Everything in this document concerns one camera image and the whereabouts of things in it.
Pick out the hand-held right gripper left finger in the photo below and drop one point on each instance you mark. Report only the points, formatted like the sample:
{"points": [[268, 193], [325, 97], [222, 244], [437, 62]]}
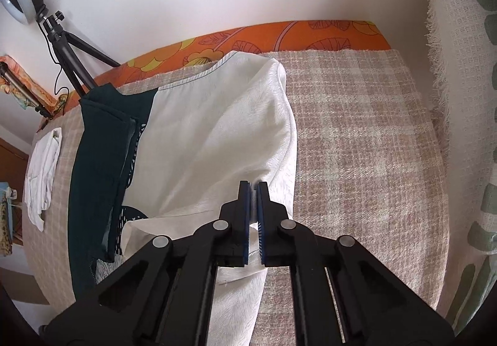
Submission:
{"points": [[244, 214]]}

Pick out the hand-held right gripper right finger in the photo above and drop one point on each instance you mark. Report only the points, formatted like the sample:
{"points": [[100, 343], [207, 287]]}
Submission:
{"points": [[262, 214]]}

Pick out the white and dark green garment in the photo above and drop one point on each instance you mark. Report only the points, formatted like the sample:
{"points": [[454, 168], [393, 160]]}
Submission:
{"points": [[217, 128]]}

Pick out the beige checked woven blanket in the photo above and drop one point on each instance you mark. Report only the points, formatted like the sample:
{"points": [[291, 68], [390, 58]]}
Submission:
{"points": [[361, 144]]}

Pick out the orange floral bed sheet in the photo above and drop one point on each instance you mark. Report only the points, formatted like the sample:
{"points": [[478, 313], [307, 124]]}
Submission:
{"points": [[248, 44]]}

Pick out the white crumpled cloth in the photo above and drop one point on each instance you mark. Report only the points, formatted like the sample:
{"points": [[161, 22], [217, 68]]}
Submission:
{"points": [[42, 175]]}

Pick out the cream leaf patterned fringed cloth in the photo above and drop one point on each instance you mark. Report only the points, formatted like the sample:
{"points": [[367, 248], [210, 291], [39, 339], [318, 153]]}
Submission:
{"points": [[462, 105]]}

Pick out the wooden cabinet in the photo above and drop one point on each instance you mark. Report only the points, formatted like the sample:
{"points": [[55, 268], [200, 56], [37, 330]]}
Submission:
{"points": [[13, 159]]}

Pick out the black tripod stand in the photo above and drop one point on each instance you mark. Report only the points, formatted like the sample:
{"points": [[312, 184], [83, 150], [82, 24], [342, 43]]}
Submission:
{"points": [[64, 43]]}

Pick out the orange patterned cloth on rack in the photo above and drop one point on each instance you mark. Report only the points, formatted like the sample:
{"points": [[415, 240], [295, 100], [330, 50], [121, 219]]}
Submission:
{"points": [[23, 84]]}

